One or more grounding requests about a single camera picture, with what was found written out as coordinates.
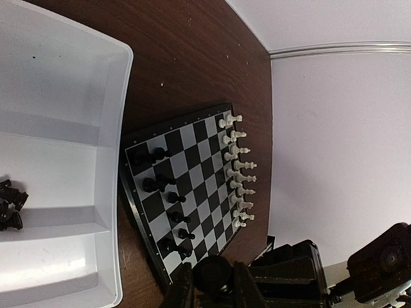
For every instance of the white rook far corner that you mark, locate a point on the white rook far corner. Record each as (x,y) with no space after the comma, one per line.
(229,120)

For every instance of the white knight far side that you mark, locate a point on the white knight far side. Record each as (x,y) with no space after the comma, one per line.
(234,135)

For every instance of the white bishop far side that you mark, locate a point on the white bishop far side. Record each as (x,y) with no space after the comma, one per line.
(234,151)

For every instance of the black pieces pile in tray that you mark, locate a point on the black pieces pile in tray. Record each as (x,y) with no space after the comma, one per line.
(12,202)

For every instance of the black pawn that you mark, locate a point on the black pawn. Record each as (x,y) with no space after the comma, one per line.
(160,154)

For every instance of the right aluminium frame post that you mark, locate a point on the right aluminium frame post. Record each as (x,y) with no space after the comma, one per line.
(342,48)

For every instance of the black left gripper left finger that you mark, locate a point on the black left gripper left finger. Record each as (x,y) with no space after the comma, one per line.
(181,294)

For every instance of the black and grey chessboard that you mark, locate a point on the black and grey chessboard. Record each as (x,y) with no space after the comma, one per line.
(199,168)

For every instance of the white queen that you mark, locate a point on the white queen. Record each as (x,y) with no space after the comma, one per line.
(238,177)

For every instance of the white knight near side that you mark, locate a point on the white knight near side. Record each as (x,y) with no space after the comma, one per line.
(240,203)

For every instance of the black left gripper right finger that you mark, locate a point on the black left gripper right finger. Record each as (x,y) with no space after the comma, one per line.
(246,293)

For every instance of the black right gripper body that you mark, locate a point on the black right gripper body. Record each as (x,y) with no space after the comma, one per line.
(291,276)

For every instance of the white knight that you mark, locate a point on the white knight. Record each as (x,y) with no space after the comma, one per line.
(234,135)
(240,203)

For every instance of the white pawn eight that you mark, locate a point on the white pawn eight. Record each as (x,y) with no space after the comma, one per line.
(238,223)

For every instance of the black king piece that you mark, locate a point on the black king piece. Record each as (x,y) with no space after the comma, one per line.
(168,245)

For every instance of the white bishop near side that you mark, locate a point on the white bishop near side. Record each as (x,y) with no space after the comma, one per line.
(240,190)

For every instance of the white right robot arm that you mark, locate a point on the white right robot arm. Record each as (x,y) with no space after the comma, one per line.
(379,273)

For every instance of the white compartment tray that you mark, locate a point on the white compartment tray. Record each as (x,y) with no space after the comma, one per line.
(63,90)

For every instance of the white king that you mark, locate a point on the white king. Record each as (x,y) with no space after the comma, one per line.
(243,165)

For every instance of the white bishop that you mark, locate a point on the white bishop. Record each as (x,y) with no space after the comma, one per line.
(240,190)
(234,151)

